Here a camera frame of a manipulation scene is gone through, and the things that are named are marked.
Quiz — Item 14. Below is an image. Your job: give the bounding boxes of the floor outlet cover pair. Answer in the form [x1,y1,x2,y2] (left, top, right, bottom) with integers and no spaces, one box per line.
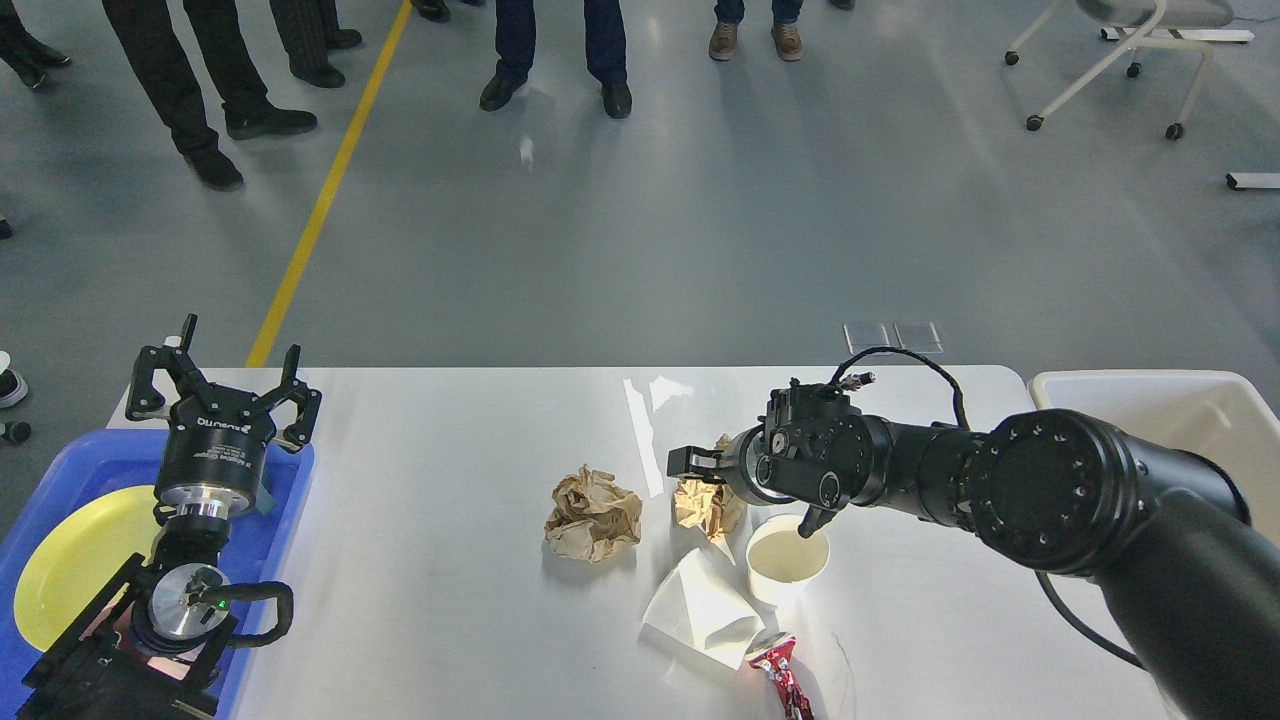
[844,322,945,355]

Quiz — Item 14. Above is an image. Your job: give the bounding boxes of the tan paper ball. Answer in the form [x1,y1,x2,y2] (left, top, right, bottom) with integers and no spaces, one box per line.
[673,475,748,553]

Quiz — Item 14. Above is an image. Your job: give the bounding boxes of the white paper napkin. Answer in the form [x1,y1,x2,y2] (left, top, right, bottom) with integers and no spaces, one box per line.
[643,550,764,670]

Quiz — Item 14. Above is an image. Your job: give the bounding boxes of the white paper cup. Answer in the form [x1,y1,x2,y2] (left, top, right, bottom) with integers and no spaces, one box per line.
[746,514,829,607]

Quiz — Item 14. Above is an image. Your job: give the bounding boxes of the red snack wrapper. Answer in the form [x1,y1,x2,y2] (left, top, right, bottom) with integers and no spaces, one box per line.
[744,632,815,719]

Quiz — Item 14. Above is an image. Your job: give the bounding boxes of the pink ribbed mug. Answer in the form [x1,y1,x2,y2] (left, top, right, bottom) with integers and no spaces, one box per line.
[79,603,189,680]

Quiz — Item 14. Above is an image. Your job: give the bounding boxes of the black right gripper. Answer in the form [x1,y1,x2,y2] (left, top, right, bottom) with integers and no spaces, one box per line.
[667,428,791,506]

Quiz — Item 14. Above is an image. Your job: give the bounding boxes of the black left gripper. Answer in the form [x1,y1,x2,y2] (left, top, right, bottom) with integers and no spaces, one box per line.
[124,314,323,516]

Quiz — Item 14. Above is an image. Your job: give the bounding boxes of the crumpled brown paper ball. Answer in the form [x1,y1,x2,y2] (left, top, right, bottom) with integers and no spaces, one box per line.
[544,464,643,564]

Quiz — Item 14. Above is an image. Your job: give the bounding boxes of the white plastic bin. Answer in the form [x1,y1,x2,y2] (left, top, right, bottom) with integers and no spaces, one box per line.
[1028,369,1279,543]

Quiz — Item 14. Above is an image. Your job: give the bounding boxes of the white rolling chair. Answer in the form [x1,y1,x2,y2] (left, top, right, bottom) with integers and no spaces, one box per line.
[1024,1,1256,141]

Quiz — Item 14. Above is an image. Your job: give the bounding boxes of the yellow plastic plate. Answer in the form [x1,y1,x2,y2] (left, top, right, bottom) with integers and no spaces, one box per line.
[14,486,160,651]

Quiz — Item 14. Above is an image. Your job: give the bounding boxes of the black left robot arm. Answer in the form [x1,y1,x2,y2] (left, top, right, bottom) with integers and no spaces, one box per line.
[15,315,323,719]

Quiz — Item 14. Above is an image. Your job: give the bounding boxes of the grey-blue mug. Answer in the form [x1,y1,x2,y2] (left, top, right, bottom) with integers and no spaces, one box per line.
[253,471,275,516]

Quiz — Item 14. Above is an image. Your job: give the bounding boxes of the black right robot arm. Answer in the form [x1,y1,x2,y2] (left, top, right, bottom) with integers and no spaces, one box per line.
[667,360,1279,719]

